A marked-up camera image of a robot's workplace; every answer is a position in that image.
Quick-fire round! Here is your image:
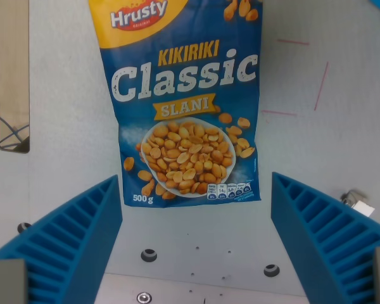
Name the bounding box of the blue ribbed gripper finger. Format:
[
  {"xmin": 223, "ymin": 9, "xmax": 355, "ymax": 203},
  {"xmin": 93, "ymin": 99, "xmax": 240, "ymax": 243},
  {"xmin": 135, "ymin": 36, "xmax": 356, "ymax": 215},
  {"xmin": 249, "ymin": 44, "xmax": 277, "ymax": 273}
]
[
  {"xmin": 270, "ymin": 172, "xmax": 380, "ymax": 304},
  {"xmin": 0, "ymin": 174, "xmax": 124, "ymax": 304}
]

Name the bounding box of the small metal clip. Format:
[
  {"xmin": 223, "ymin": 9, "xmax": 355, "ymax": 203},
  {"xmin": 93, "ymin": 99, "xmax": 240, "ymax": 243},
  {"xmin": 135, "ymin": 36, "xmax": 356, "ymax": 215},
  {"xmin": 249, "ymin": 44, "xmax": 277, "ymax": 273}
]
[{"xmin": 340, "ymin": 189, "xmax": 376, "ymax": 218}]

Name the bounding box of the blue Hrusty peanut bag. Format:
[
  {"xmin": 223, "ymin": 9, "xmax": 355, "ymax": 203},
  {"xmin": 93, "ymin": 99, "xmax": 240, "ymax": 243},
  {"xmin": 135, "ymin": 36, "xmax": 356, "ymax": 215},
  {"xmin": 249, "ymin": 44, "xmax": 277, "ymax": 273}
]
[{"xmin": 87, "ymin": 0, "xmax": 264, "ymax": 209}]

